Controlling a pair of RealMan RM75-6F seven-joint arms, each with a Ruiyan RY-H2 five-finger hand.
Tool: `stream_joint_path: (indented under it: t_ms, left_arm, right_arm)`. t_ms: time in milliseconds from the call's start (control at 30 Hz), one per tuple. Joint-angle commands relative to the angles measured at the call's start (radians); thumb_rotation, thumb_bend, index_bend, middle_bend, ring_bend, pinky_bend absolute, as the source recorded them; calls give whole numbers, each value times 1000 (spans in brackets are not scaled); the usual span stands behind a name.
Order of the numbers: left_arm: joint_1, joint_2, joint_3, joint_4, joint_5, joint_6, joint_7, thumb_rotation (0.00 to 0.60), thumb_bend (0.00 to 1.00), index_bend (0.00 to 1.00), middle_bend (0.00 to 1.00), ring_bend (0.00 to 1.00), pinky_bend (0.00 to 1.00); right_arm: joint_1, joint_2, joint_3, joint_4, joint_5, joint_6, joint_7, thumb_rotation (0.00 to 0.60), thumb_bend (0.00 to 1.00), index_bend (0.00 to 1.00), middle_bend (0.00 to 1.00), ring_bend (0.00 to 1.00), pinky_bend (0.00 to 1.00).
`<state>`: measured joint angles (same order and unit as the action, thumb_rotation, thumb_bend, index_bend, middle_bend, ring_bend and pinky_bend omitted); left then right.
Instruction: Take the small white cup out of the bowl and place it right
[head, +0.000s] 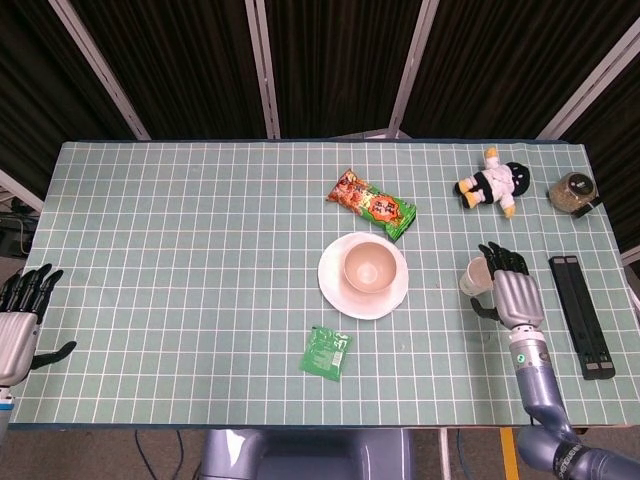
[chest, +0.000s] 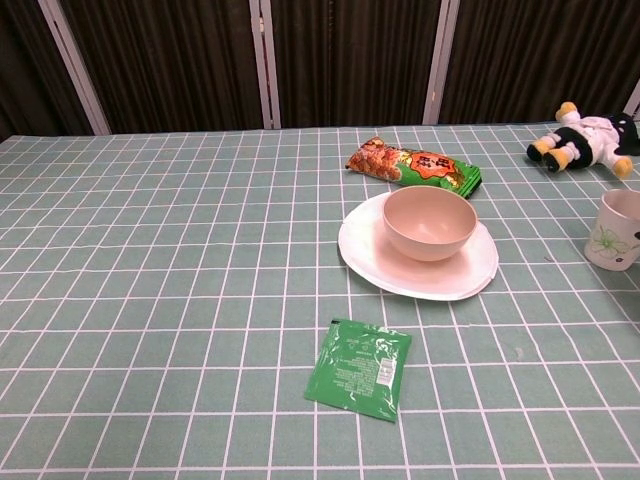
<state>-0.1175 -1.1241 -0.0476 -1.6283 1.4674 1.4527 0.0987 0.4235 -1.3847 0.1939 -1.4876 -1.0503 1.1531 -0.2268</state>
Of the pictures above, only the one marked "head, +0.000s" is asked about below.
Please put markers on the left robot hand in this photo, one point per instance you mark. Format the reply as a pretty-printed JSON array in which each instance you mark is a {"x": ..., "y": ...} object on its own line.
[{"x": 17, "y": 340}]

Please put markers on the green grid tablecloth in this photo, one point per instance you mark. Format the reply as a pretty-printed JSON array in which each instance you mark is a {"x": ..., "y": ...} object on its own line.
[{"x": 150, "y": 250}]

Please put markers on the glass jar with grains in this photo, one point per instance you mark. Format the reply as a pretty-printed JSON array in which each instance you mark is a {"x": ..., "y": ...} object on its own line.
[{"x": 572, "y": 192}]

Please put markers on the small white cup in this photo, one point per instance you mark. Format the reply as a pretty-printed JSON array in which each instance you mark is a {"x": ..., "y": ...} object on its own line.
[{"x": 475, "y": 277}]

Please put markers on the beige bowl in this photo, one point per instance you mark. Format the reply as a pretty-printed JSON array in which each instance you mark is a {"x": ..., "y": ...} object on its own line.
[{"x": 370, "y": 270}]

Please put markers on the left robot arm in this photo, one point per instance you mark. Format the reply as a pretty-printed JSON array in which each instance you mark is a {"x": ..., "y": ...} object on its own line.
[{"x": 4, "y": 405}]

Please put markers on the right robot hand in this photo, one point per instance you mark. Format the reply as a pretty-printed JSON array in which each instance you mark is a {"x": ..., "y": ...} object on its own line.
[{"x": 517, "y": 300}]

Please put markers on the dark pleated screen panel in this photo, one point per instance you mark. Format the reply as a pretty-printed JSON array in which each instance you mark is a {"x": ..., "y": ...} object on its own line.
[
  {"x": 515, "y": 60},
  {"x": 35, "y": 100},
  {"x": 340, "y": 65},
  {"x": 615, "y": 150},
  {"x": 175, "y": 65}
]

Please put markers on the grey blue robot torso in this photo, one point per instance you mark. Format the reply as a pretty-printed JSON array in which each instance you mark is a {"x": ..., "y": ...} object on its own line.
[{"x": 300, "y": 457}]

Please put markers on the black white plush toy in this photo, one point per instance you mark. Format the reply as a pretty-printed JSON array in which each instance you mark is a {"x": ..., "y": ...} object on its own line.
[{"x": 492, "y": 182}]

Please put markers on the white plate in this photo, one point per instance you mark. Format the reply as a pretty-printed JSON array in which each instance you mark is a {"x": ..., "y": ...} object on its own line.
[{"x": 360, "y": 306}]

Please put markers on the black folded stand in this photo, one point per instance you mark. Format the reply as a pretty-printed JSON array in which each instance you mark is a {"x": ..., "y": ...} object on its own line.
[{"x": 580, "y": 315}]

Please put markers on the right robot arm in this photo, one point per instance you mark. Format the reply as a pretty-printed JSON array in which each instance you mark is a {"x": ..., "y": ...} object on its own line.
[{"x": 535, "y": 380}]

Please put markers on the white screen frame post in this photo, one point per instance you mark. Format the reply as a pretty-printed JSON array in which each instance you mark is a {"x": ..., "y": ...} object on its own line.
[
  {"x": 20, "y": 190},
  {"x": 590, "y": 85},
  {"x": 265, "y": 70},
  {"x": 412, "y": 70},
  {"x": 100, "y": 70}
]

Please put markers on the orange green snack packet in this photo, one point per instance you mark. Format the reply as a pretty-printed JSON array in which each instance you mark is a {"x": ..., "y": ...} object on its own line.
[{"x": 370, "y": 202}]

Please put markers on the green foil sachet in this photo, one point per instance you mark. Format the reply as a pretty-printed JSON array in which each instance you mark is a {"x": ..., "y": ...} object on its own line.
[{"x": 325, "y": 352}]

